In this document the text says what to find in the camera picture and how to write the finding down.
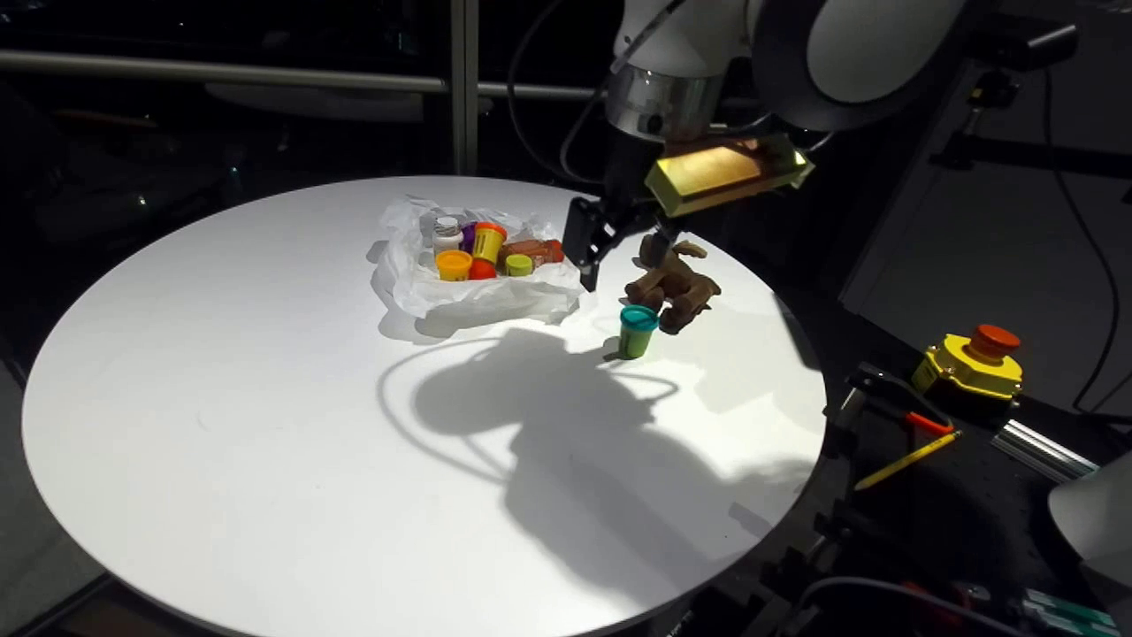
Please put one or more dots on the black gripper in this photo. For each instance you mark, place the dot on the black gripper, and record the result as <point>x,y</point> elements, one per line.
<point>623,190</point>

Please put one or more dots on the brown container with red cap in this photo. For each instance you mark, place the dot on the brown container with red cap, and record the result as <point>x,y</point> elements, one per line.
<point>541,249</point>

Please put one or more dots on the orange lid dough tub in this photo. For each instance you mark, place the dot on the orange lid dough tub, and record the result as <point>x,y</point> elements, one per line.
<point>487,241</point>

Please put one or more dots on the yellow lid dough tub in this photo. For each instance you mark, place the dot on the yellow lid dough tub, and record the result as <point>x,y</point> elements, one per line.
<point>455,265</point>

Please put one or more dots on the white lid small bottle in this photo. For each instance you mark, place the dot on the white lid small bottle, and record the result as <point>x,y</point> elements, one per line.
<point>442,221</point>

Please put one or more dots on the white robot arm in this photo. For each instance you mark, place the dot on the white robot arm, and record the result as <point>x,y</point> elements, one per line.
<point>849,46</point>

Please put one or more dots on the brown moose plush toy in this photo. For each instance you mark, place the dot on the brown moose plush toy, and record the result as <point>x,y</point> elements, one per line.
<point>677,289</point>

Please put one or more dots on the white plastic bag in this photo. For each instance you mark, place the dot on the white plastic bag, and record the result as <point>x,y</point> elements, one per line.
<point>473,305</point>

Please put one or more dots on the teal lid dough tub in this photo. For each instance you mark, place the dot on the teal lid dough tub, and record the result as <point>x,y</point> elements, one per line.
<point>639,331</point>

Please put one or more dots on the yellow pencil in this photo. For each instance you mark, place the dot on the yellow pencil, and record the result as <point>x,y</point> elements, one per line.
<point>906,460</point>

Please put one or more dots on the yellow emergency stop button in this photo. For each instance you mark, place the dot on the yellow emergency stop button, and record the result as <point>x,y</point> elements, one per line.
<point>968,359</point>

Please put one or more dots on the silver metal cylinder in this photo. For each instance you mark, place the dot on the silver metal cylinder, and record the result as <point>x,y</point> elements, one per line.
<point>1045,449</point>

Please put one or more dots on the white rounded shade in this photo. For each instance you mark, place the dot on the white rounded shade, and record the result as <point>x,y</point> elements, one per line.
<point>1099,518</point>

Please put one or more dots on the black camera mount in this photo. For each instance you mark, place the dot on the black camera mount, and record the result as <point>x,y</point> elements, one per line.
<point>1027,40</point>

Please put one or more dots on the metal window rail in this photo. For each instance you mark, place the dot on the metal window rail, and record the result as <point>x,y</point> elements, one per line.
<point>177,70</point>

